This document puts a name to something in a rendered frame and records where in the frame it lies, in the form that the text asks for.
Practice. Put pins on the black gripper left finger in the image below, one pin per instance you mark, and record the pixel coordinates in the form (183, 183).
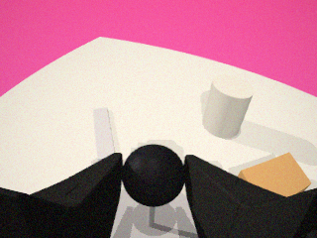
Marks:
(82, 206)

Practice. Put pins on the tan rectangular block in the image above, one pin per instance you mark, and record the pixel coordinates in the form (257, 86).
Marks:
(281, 175)

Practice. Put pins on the grey cylinder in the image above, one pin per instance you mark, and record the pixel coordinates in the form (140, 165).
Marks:
(226, 105)

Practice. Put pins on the grey flat bar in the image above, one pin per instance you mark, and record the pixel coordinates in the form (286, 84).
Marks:
(103, 134)

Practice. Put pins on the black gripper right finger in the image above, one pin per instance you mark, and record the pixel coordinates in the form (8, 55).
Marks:
(224, 206)

